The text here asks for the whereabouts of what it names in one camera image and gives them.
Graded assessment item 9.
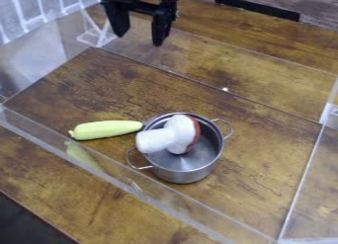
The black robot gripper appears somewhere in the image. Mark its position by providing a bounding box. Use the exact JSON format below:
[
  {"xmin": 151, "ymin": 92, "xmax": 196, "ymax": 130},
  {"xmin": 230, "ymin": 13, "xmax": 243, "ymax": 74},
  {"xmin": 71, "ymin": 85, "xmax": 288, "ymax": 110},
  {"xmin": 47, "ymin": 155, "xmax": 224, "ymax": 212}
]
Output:
[{"xmin": 101, "ymin": 0, "xmax": 178, "ymax": 46}]

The silver metal pot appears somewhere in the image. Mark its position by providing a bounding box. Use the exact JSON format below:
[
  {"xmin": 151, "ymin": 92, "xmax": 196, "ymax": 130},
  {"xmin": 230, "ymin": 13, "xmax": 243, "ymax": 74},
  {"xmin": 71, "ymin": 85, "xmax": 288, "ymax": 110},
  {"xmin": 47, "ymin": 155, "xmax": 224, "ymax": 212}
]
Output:
[{"xmin": 127, "ymin": 113, "xmax": 234, "ymax": 184}]

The white and brown toy mushroom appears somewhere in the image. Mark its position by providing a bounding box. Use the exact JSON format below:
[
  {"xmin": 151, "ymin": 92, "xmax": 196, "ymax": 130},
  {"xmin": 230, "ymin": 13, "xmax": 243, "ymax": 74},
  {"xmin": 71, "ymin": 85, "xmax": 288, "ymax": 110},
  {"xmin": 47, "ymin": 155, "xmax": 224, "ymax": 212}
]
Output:
[{"xmin": 136, "ymin": 115, "xmax": 200, "ymax": 154}]

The black bar in background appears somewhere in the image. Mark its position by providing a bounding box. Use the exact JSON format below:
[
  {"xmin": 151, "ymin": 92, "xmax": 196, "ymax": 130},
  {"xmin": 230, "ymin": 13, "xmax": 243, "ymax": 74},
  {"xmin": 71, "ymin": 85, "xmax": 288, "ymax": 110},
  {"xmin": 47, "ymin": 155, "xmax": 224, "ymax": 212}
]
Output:
[{"xmin": 214, "ymin": 0, "xmax": 301, "ymax": 22}]

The clear acrylic enclosure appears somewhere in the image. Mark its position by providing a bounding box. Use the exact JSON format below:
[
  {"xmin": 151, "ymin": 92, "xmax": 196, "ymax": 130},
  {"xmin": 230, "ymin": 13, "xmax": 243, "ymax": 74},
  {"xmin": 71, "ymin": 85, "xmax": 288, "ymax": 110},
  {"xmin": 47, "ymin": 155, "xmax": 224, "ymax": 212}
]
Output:
[{"xmin": 0, "ymin": 0, "xmax": 338, "ymax": 244}]

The yellow-green toy corn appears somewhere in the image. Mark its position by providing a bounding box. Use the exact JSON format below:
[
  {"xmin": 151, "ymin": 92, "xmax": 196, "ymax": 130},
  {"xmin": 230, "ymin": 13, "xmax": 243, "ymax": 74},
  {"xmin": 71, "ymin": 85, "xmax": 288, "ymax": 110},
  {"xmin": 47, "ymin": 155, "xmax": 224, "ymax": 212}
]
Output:
[{"xmin": 68, "ymin": 121, "xmax": 143, "ymax": 140}]

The white mesh curtain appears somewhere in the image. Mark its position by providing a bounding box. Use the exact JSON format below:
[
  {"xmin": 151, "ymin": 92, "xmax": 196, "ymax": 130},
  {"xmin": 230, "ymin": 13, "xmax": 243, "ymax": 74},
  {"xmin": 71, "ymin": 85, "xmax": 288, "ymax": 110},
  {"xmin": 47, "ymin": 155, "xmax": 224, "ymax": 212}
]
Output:
[{"xmin": 0, "ymin": 0, "xmax": 99, "ymax": 46}]

